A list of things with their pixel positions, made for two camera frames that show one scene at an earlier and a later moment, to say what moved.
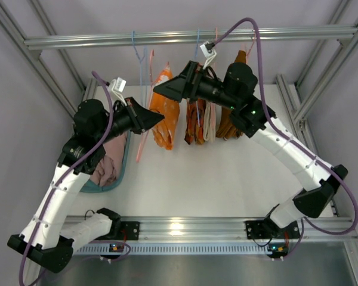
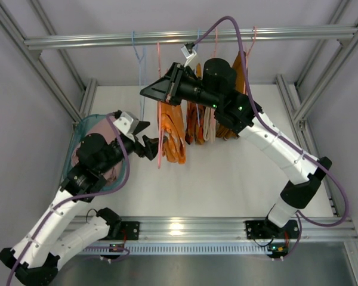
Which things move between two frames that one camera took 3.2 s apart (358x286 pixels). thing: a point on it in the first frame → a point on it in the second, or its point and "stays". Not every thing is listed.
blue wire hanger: x=198 y=120 stays
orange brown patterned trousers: x=195 y=122 stays
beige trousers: x=209 y=121 stays
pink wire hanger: x=144 y=139 → x=160 y=136
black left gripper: x=134 y=116 → x=138 y=146
